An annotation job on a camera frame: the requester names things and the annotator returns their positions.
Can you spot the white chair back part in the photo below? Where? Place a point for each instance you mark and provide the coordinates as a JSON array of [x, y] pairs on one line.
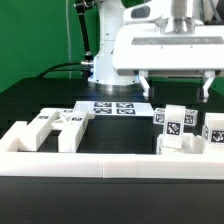
[[33, 135]]

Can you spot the white tag sheet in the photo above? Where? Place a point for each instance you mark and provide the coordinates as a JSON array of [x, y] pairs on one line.
[[115, 108]]

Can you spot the black camera stand pole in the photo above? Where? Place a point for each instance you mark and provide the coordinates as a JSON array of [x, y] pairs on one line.
[[81, 7]]

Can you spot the white chair back bar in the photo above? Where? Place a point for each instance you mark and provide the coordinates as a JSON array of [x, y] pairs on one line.
[[72, 132]]

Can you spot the white U-shaped fence frame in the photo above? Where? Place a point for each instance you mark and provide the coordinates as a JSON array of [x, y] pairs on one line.
[[13, 162]]

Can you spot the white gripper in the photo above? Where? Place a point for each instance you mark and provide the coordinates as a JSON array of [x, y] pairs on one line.
[[168, 37]]

